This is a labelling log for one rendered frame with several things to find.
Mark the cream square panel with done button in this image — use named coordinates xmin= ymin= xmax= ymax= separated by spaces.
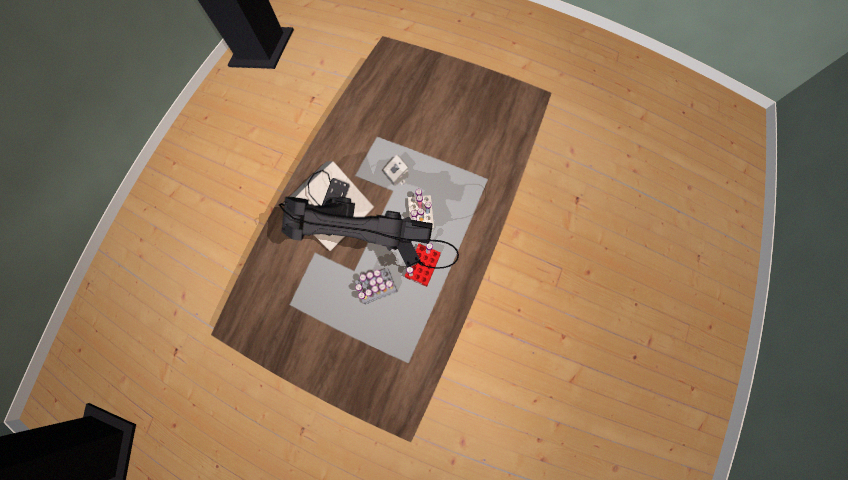
xmin=383 ymin=155 xmax=409 ymax=186

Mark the grey bench mat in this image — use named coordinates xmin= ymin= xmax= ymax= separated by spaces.
xmin=290 ymin=137 xmax=488 ymax=363

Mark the white tube rack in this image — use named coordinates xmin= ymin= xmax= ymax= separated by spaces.
xmin=408 ymin=195 xmax=434 ymax=232

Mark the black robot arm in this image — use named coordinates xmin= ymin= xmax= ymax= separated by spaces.
xmin=281 ymin=178 xmax=433 ymax=267

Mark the red tube rack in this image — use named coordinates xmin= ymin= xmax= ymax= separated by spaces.
xmin=405 ymin=244 xmax=441 ymax=287

